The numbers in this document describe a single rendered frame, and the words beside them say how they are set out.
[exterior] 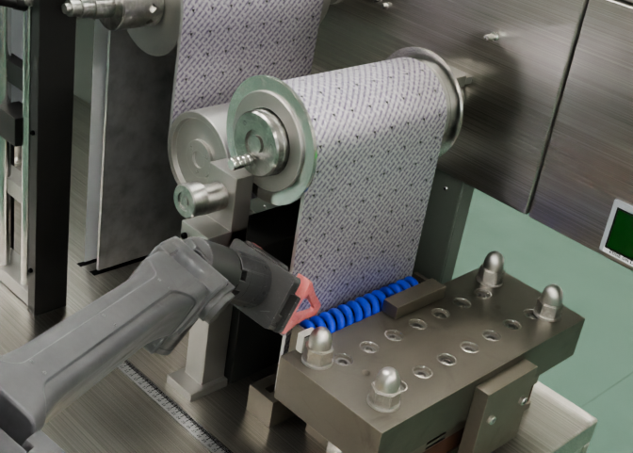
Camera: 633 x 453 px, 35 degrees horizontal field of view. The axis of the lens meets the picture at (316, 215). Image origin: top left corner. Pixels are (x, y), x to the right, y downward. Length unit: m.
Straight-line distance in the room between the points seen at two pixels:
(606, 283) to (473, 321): 2.42
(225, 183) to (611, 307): 2.54
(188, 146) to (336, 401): 0.37
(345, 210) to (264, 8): 0.29
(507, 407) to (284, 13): 0.57
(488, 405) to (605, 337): 2.20
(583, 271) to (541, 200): 2.42
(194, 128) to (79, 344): 0.54
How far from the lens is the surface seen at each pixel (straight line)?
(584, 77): 1.24
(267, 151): 1.10
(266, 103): 1.11
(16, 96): 1.38
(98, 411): 1.26
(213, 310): 0.96
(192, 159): 1.25
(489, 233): 3.81
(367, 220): 1.21
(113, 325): 0.80
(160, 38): 1.27
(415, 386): 1.15
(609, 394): 3.12
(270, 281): 1.09
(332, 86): 1.14
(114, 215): 1.48
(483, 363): 1.22
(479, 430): 1.22
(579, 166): 1.27
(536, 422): 1.37
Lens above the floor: 1.70
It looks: 28 degrees down
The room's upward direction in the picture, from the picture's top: 9 degrees clockwise
